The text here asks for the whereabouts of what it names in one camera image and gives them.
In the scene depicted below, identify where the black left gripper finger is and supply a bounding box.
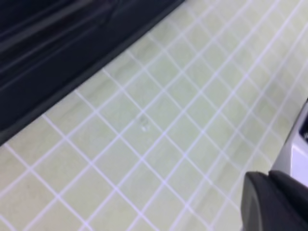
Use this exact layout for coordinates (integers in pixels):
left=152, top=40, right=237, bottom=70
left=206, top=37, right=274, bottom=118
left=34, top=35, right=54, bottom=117
left=241, top=170, right=308, bottom=231

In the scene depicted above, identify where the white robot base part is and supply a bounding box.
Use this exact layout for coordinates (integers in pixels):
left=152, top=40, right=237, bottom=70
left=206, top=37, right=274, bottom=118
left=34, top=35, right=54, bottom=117
left=271, top=102, right=308, bottom=186

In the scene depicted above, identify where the black wire dish rack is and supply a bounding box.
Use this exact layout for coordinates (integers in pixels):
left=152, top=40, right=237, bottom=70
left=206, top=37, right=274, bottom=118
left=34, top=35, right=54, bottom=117
left=0, top=0, right=181, bottom=143

